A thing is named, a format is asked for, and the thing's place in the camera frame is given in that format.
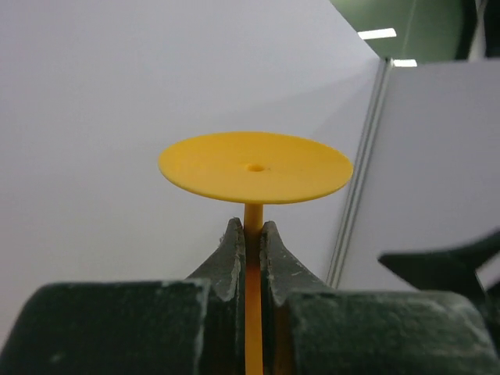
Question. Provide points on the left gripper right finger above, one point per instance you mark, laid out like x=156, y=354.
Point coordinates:
x=310, y=328

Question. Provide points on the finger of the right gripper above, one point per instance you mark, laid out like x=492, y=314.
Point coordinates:
x=453, y=269

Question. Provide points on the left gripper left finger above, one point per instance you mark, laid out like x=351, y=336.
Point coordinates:
x=190, y=326

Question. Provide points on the orange goblet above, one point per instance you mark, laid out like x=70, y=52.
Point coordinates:
x=255, y=169

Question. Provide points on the ceiling light panel far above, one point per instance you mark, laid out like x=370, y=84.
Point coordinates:
x=404, y=63

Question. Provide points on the ceiling light panel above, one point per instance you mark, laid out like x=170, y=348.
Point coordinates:
x=404, y=63
x=377, y=34

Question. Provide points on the ceiling light panel near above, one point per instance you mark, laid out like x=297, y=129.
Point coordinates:
x=377, y=34

